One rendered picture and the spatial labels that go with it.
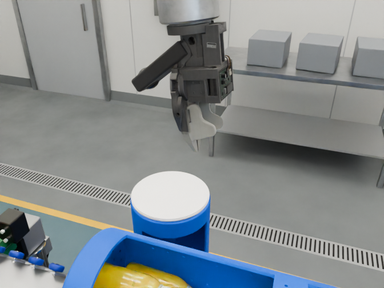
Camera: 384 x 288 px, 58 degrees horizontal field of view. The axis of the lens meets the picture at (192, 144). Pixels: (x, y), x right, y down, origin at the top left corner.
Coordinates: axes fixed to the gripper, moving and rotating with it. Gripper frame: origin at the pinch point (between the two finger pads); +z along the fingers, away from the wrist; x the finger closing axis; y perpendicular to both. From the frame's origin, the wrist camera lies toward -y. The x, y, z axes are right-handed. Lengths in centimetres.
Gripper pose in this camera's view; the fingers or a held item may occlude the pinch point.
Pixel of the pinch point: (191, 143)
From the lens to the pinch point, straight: 61.2
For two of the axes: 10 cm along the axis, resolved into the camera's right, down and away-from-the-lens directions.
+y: 9.1, 0.6, -4.0
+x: 3.9, -4.0, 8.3
